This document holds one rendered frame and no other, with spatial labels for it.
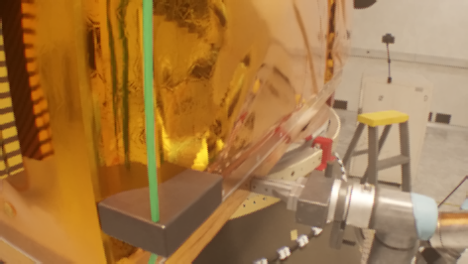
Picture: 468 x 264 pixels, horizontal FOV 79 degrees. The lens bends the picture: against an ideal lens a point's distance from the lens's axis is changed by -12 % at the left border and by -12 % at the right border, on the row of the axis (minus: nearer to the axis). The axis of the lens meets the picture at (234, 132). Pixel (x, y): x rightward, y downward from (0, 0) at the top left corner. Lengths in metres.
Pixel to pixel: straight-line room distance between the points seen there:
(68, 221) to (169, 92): 0.15
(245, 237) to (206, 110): 0.56
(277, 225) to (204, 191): 0.63
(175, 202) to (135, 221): 0.04
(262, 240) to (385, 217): 0.40
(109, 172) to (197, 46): 0.14
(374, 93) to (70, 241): 4.28
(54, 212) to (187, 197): 0.13
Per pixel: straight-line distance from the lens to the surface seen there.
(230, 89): 0.36
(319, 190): 0.58
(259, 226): 0.87
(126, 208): 0.27
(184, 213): 0.26
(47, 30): 0.27
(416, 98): 4.50
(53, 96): 0.27
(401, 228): 0.58
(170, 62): 0.28
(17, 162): 0.31
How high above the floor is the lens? 2.06
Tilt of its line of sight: 18 degrees down
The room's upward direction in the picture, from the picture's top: 1 degrees clockwise
